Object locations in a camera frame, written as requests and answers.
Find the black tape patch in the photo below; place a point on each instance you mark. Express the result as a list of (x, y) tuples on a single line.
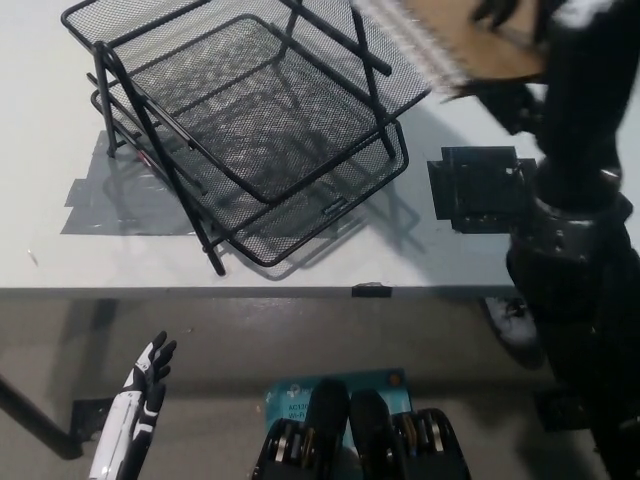
[(475, 195)]

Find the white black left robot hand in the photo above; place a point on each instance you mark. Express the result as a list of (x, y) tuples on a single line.
[(131, 415)]

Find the grey tape patch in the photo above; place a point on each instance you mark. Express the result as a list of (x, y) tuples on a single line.
[(95, 205)]

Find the black metal table leg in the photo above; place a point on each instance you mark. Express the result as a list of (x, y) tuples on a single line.
[(35, 415)]

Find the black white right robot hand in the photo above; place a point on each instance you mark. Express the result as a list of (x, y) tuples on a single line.
[(585, 100)]

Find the teal cardboard box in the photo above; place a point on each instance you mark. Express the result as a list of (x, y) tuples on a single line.
[(285, 400)]

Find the black mesh two-tier file tray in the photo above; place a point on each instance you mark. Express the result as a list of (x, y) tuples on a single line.
[(270, 125)]

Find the black left robot body block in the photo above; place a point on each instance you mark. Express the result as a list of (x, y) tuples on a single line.
[(310, 440)]

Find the white grey shoe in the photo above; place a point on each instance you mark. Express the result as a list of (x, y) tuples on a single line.
[(517, 325)]

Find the small white scrap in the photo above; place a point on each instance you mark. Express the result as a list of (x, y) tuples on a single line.
[(32, 256)]

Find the brown spiral-bound notebook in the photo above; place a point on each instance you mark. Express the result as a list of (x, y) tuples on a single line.
[(490, 50)]

